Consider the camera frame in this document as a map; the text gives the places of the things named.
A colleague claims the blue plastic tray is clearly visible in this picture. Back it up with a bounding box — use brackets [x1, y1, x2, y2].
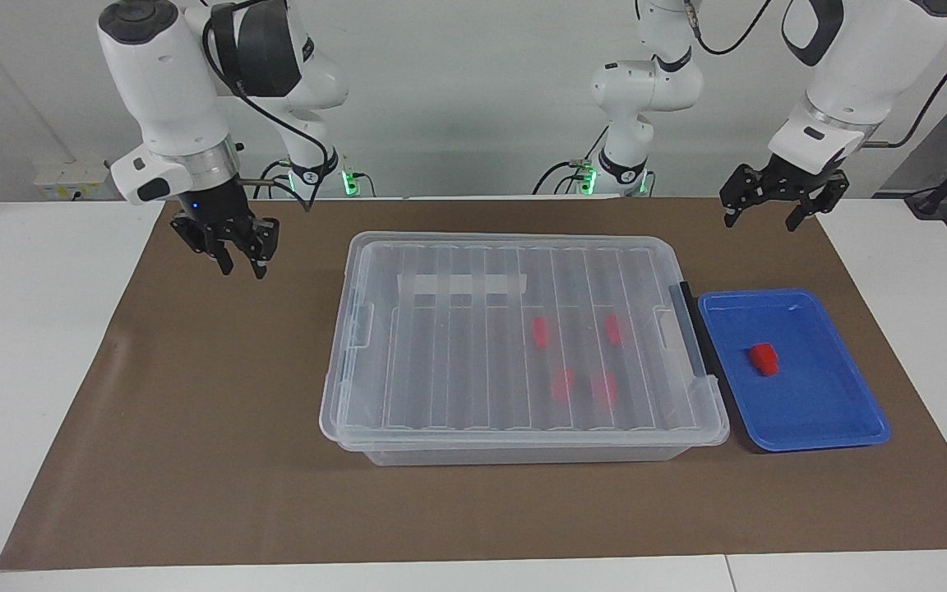
[696, 287, 893, 454]

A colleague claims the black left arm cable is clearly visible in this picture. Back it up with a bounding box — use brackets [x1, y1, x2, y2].
[686, 0, 947, 150]

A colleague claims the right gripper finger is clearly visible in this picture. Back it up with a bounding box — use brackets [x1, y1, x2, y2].
[208, 237, 237, 278]
[244, 240, 278, 282]

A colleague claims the black box latch handle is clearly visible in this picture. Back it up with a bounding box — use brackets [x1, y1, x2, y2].
[668, 281, 718, 382]

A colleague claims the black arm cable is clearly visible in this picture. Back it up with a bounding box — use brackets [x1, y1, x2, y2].
[201, 3, 335, 214]
[686, 0, 947, 150]

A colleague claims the black base cable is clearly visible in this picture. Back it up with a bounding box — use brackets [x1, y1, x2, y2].
[252, 158, 294, 201]
[532, 158, 607, 197]

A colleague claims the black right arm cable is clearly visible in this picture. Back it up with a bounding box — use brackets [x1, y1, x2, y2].
[201, 3, 335, 214]

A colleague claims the clear ribbed plastic lid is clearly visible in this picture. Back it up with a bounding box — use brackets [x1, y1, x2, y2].
[318, 231, 732, 452]

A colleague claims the brown paper mat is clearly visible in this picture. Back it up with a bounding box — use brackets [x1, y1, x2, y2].
[0, 197, 947, 571]

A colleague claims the white wall socket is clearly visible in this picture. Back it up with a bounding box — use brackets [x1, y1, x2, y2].
[33, 160, 126, 201]

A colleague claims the clear plastic storage box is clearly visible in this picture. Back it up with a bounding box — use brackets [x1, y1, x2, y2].
[319, 234, 732, 468]

